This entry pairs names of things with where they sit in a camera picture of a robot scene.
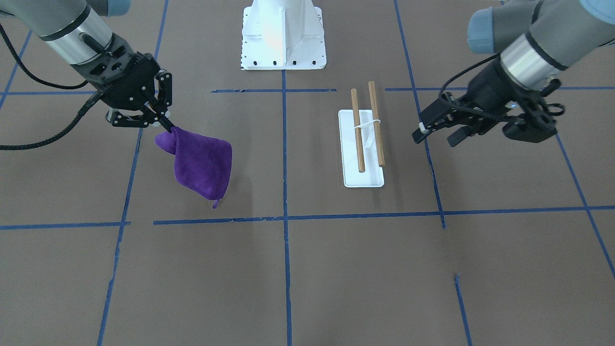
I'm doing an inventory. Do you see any purple microfiber towel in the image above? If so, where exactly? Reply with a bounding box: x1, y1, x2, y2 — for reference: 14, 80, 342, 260
155, 126, 233, 210

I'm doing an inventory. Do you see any wooden rack rod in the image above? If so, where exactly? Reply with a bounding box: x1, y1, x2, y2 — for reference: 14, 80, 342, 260
351, 88, 366, 173
368, 81, 386, 167

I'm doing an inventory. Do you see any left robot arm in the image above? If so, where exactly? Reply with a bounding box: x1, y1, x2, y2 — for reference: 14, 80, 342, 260
412, 0, 614, 147

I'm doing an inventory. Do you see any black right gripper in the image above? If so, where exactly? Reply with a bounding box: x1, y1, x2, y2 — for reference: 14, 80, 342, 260
77, 39, 175, 132

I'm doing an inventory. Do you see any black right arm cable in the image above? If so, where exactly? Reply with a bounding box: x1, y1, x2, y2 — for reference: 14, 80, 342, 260
0, 24, 104, 151

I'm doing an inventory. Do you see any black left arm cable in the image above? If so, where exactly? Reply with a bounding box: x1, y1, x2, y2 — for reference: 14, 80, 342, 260
440, 53, 503, 104

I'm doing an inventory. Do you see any white rack base tray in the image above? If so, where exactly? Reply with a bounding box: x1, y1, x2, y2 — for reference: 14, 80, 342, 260
338, 110, 385, 188

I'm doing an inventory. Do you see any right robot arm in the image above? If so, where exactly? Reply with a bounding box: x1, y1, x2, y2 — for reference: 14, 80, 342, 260
1, 0, 173, 132

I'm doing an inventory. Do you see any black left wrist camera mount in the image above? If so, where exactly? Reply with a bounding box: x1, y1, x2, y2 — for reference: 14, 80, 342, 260
502, 78, 566, 144

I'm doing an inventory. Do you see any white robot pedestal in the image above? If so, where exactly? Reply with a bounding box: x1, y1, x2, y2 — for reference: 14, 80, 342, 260
240, 0, 327, 71

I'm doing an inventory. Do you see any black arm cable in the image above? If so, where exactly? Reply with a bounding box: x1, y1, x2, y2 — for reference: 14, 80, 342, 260
0, 24, 104, 151
440, 53, 503, 104

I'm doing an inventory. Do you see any wooden rack rod upper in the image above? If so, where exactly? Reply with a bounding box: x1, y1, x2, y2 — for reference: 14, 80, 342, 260
368, 81, 386, 167

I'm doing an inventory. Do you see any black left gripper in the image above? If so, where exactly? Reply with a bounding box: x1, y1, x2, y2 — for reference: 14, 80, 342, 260
412, 58, 529, 148

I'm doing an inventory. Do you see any wooden rack rod lower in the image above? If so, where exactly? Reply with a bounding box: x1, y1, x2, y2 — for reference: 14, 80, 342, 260
351, 88, 366, 173

